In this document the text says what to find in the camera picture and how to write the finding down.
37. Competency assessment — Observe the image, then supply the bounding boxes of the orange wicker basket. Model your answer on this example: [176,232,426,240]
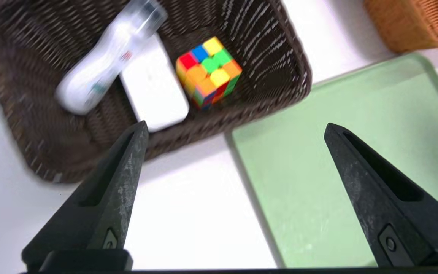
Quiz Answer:
[363,0,438,54]

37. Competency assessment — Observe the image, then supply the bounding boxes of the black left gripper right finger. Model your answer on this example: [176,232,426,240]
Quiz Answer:
[324,123,438,267]

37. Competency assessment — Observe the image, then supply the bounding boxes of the multicoloured puzzle cube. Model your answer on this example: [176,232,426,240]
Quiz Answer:
[176,36,242,110]

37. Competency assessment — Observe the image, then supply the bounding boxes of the white rectangular case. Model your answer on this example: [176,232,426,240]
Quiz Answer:
[119,33,190,133]

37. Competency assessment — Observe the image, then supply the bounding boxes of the green plastic tray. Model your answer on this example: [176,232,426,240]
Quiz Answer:
[225,53,438,269]

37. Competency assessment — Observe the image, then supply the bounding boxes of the dark brown wicker basket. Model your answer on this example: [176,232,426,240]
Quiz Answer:
[0,0,313,184]

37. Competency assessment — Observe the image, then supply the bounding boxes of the white labelled bottle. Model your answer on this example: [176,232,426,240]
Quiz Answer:
[54,0,168,115]

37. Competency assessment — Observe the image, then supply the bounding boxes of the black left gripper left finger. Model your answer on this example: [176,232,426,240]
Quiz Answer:
[21,121,149,270]

